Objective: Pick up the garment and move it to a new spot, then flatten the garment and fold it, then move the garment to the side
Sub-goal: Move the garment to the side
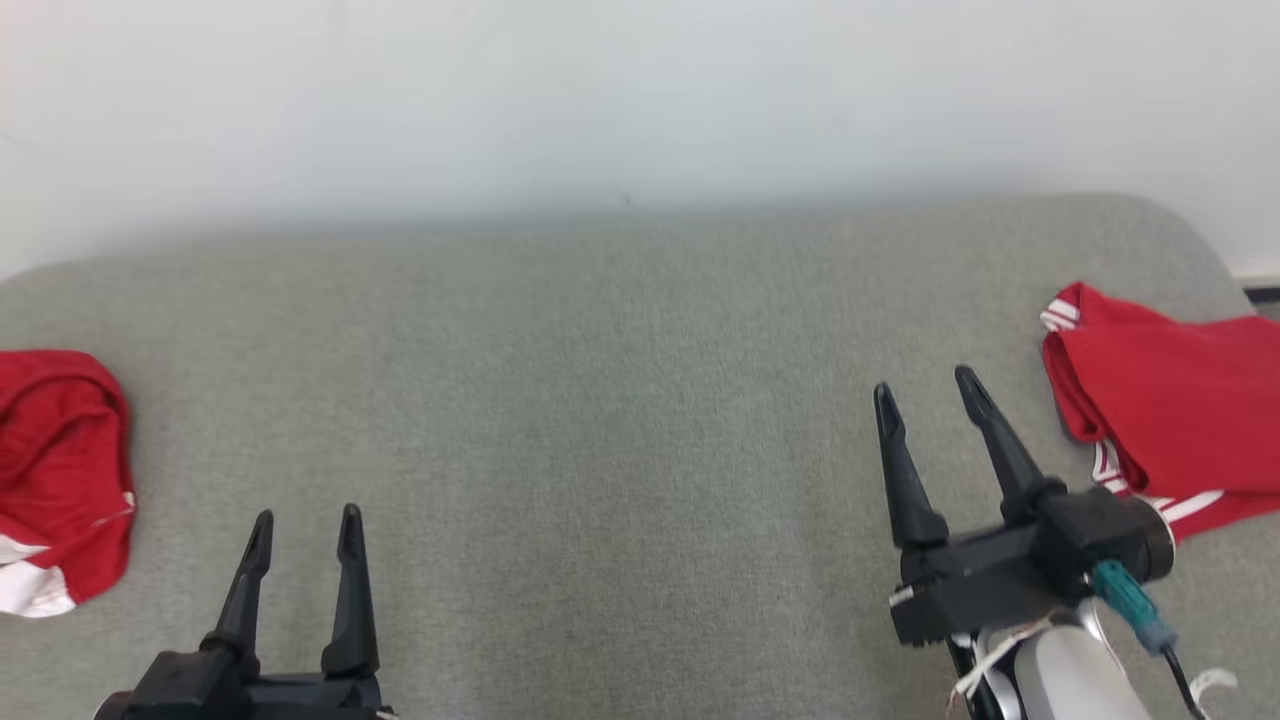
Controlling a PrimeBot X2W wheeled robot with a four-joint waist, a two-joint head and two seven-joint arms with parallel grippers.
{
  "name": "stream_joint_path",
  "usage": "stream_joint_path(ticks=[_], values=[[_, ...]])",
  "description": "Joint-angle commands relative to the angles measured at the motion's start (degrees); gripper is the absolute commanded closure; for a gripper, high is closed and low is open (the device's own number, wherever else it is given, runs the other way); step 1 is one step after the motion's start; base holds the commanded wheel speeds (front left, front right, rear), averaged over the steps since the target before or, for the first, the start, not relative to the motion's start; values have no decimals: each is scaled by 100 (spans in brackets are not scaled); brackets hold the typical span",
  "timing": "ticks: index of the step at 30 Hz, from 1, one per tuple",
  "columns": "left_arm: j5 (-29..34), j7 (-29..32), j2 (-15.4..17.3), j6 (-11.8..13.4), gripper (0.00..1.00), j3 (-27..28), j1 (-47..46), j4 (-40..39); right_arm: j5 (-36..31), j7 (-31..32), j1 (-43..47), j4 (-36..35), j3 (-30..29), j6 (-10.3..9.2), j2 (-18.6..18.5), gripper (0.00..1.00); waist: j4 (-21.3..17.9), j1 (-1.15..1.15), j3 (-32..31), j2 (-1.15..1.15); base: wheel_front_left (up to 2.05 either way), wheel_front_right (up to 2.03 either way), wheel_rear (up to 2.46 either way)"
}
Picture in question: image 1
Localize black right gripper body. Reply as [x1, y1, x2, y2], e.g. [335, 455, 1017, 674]
[888, 485, 1177, 647]

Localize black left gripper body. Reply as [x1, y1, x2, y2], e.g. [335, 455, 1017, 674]
[95, 648, 397, 720]

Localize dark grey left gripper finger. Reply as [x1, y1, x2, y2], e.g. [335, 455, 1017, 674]
[203, 510, 276, 663]
[320, 503, 382, 678]

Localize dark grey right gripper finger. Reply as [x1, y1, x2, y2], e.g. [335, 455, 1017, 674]
[873, 383, 950, 550]
[954, 365, 1067, 523]

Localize red Bulls 23 jersey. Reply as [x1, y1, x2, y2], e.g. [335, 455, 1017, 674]
[1040, 282, 1280, 546]

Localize red shorts with white stripes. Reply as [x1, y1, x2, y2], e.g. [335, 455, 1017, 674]
[0, 350, 136, 618]

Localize thin red white wire bundle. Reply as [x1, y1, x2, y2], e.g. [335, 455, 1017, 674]
[948, 612, 1063, 701]

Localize teal plug black cable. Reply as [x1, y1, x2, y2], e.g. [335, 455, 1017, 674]
[1090, 560, 1206, 720]

